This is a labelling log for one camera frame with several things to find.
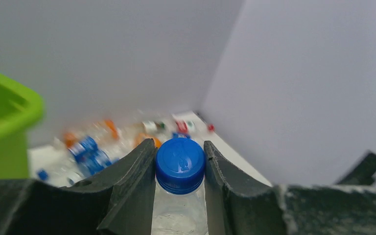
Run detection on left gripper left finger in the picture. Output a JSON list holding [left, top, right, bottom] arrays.
[[0, 139, 157, 235]]

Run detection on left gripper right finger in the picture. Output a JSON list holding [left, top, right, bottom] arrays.
[[204, 141, 376, 235]]

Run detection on Pepsi bottle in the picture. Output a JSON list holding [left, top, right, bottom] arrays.
[[171, 132, 191, 139], [151, 138, 208, 235]]

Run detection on red label bottle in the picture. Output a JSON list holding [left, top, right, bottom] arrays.
[[174, 119, 215, 135]]

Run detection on green plastic bin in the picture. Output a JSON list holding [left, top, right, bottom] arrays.
[[0, 73, 44, 179]]

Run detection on crushed blue label bottle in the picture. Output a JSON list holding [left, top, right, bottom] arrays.
[[77, 150, 119, 178]]

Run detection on blue label clear bottle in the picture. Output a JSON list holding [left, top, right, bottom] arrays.
[[36, 137, 98, 185]]

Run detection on orange label bottle rear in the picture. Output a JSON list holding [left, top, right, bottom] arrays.
[[62, 119, 119, 147]]

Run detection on green-red label bottle rear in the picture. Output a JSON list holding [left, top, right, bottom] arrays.
[[141, 121, 166, 134]]

